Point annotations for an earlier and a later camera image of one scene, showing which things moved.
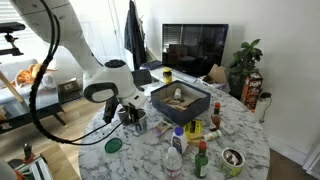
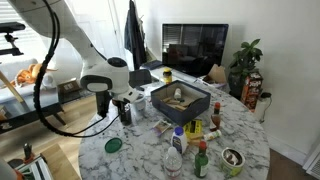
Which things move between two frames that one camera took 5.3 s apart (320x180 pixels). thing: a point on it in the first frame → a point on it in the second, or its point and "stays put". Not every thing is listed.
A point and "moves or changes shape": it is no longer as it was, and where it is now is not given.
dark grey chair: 141,77 stays put
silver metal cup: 140,123 moves or changes shape
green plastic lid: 113,145 stays put
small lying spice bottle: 212,135 stays put
